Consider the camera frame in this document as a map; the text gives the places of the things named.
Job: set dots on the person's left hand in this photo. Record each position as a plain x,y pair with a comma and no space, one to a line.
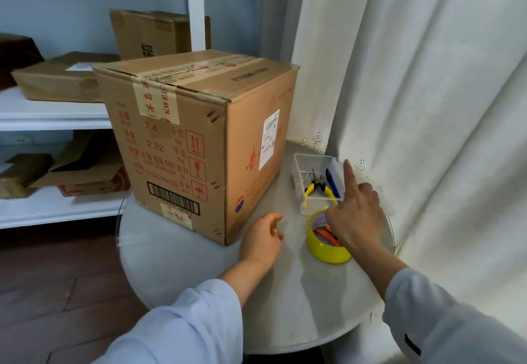
261,240

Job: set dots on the person's right hand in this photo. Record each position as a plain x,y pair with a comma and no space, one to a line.
358,215

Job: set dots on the orange thread snips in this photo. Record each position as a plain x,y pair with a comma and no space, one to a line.
327,235

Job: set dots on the yellow tape roll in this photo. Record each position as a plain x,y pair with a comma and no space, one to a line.
325,250

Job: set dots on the brown cardboard box red print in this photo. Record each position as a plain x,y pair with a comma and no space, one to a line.
185,141

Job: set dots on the person's left forearm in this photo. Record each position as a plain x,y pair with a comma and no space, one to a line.
185,326

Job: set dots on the person's right forearm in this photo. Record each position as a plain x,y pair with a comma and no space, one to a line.
444,318

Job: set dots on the open cardboard box red print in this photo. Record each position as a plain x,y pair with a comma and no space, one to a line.
90,180

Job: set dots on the upright small cardboard box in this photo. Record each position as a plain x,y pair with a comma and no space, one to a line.
152,32

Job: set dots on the small taped brown parcel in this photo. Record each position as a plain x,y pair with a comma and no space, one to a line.
20,176

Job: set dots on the flat brown box white label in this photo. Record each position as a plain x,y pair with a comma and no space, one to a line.
53,84

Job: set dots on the dark brown flat box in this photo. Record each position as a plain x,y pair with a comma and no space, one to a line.
16,55

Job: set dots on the clear plastic container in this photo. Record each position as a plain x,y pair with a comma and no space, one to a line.
300,162

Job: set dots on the white curtain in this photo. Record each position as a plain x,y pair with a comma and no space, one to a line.
432,88

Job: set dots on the white metal shelf unit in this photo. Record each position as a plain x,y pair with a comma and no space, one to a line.
49,114

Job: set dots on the white wall socket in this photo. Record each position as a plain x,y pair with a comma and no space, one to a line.
20,140

